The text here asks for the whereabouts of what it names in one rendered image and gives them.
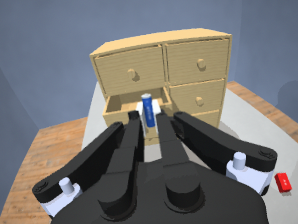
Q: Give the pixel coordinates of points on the blue and white aa battery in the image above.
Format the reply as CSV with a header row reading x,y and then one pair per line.
x,y
148,110

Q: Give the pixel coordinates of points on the tan wooden drawer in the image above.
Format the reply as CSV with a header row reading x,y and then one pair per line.
x,y
125,103
209,117
185,60
183,96
151,140
117,73

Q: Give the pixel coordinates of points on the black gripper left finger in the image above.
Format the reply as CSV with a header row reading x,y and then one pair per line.
x,y
115,188

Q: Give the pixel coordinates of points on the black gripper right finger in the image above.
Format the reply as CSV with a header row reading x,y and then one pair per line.
x,y
243,161

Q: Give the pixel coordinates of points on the small tan chest of drawers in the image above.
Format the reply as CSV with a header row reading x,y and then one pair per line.
x,y
162,39

